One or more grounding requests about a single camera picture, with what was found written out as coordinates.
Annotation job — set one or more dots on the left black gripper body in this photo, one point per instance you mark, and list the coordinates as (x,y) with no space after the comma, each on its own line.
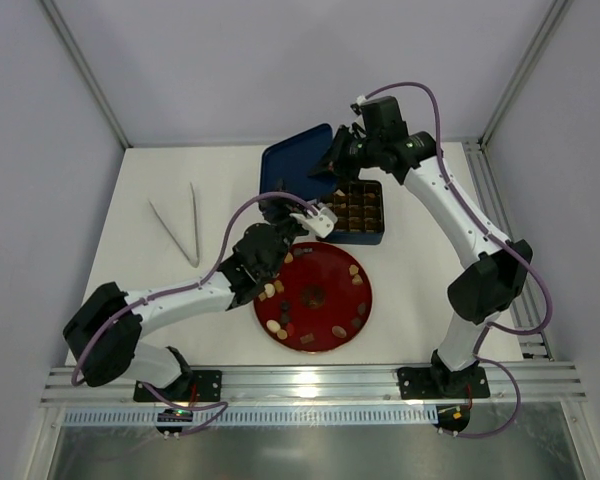
(284,216)

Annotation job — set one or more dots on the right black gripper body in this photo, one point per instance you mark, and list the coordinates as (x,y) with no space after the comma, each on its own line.
(341,150)

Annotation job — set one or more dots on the blue tin lid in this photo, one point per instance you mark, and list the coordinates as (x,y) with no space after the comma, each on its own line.
(285,166)

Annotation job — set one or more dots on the blue chocolate tin box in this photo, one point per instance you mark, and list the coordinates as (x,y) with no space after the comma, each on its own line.
(361,218)

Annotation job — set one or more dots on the silver metal tongs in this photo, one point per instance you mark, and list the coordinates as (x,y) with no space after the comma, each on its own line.
(176,211)

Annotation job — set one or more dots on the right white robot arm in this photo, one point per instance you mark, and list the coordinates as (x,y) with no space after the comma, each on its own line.
(494,267)

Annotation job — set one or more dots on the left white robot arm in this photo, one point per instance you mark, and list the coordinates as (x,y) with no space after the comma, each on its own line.
(106,334)

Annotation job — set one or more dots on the brown oval chocolate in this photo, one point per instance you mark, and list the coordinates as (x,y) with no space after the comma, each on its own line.
(339,332)

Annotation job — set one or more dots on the red round plate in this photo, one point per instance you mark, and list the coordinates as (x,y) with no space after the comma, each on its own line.
(312,293)

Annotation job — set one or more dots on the slotted cable duct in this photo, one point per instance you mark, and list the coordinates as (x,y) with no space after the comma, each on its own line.
(255,416)

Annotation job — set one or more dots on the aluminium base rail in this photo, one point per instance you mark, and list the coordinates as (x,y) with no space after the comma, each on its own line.
(537,382)

